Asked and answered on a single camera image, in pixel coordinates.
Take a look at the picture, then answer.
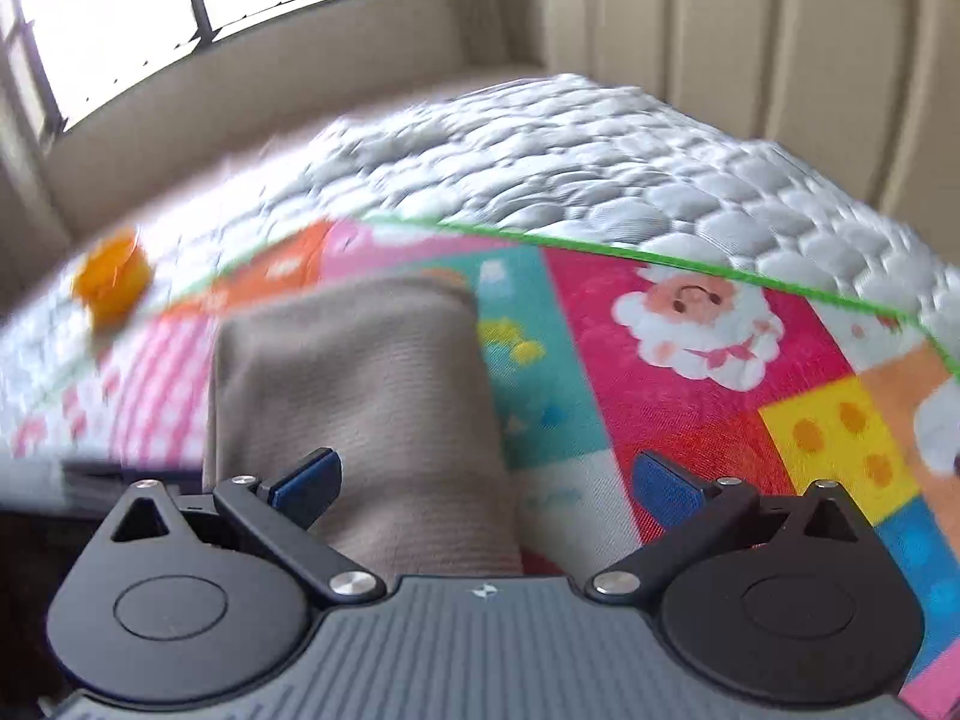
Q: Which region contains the beige padded headboard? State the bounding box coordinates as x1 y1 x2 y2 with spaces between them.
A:
538 0 960 265

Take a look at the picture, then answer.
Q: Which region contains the colourful printed play mat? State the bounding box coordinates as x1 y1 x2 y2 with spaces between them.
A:
0 214 960 716

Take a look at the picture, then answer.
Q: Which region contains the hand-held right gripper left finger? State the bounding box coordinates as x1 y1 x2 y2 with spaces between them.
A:
111 447 385 606

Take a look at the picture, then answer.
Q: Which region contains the striped beige garment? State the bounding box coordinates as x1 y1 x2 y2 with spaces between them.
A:
201 273 526 580

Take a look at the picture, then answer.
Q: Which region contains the orange plastic container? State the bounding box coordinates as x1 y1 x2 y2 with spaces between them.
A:
70 228 155 332

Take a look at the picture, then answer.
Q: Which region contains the barred window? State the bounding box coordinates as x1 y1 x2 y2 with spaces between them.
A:
0 0 392 137

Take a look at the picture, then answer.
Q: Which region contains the white quilted mattress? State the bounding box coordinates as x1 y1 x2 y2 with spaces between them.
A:
0 73 960 460

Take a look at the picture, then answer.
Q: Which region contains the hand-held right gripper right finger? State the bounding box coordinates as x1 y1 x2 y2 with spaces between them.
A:
585 451 865 605

